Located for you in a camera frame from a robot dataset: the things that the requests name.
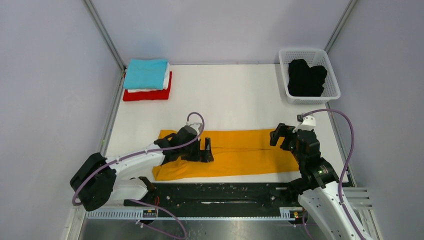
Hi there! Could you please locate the left aluminium corner post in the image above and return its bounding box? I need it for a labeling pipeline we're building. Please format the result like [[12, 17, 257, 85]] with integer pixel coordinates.
[[82, 0, 126, 71]]

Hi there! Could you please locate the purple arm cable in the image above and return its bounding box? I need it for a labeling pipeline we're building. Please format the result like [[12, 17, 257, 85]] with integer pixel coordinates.
[[71, 111, 206, 240], [297, 108, 367, 240]]

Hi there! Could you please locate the white plastic laundry basket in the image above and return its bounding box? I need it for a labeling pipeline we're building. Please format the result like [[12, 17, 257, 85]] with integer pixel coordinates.
[[278, 47, 341, 105]]

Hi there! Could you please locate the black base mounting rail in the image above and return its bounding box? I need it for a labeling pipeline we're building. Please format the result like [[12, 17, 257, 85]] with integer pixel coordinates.
[[123, 179, 307, 218]]

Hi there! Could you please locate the folded cyan t shirt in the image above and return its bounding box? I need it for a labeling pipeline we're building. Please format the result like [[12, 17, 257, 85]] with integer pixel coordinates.
[[123, 58, 169, 91]]

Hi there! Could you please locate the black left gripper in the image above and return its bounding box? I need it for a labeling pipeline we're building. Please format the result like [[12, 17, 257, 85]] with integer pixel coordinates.
[[180, 137, 213, 163]]

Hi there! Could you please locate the yellow t shirt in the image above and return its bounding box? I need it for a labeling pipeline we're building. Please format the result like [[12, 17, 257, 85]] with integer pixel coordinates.
[[152, 129, 299, 181]]

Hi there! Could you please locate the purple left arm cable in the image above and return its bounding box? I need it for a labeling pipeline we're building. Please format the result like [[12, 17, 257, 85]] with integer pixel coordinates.
[[71, 111, 206, 240]]

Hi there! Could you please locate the controller board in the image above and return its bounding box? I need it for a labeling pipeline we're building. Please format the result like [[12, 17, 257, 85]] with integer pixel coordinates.
[[142, 208, 158, 219], [289, 210, 304, 220]]

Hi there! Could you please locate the right controller board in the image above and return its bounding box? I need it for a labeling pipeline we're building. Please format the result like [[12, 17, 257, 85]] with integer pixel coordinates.
[[289, 210, 304, 220]]

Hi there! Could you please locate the folded red t shirt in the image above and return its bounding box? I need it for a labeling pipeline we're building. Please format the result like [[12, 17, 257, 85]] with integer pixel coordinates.
[[122, 71, 173, 102]]

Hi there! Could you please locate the right aluminium corner post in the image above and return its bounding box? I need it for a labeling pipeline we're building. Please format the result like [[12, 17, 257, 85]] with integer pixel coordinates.
[[324, 0, 358, 54]]

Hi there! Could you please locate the folded white t shirt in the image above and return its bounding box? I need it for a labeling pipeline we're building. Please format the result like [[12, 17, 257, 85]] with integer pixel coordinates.
[[127, 62, 171, 94]]

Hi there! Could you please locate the left controller board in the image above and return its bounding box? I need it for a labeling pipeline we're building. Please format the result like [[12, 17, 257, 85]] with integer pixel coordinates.
[[142, 208, 158, 219]]

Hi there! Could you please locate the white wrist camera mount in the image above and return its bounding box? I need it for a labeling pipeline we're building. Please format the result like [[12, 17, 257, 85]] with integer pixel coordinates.
[[184, 122, 204, 135], [293, 113, 316, 133]]

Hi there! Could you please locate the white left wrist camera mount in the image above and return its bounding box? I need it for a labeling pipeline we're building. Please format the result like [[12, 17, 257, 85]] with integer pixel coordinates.
[[184, 122, 204, 135]]

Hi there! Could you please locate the aluminium corner post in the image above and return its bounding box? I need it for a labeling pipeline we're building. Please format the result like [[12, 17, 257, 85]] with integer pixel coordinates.
[[82, 0, 126, 71], [324, 0, 358, 54]]

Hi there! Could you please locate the white slotted cable duct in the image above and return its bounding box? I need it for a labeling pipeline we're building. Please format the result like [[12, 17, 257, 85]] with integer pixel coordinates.
[[85, 207, 295, 221]]

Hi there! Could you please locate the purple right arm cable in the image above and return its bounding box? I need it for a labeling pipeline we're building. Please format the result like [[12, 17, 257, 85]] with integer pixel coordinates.
[[297, 108, 367, 240]]

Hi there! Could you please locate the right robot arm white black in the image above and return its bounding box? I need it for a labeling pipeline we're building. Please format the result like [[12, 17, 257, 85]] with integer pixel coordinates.
[[270, 123, 372, 240]]

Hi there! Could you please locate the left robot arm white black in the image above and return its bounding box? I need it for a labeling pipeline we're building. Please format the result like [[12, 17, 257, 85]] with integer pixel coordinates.
[[70, 123, 214, 212]]

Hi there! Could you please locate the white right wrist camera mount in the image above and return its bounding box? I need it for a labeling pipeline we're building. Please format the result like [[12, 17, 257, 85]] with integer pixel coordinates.
[[293, 113, 316, 133]]

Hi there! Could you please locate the black t shirt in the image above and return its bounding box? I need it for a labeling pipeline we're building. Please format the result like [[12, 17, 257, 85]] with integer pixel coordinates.
[[287, 59, 328, 97]]

